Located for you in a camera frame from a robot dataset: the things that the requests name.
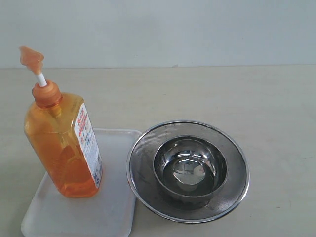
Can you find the orange pump soap bottle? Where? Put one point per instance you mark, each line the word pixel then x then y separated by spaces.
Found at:
pixel 59 129

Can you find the small stainless steel bowl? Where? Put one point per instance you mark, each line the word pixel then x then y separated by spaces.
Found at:
pixel 189 168

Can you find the steel mesh strainer basket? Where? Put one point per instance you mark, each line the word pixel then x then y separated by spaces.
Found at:
pixel 139 171

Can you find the white rectangular plastic tray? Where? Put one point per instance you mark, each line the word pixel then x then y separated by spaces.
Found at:
pixel 109 213

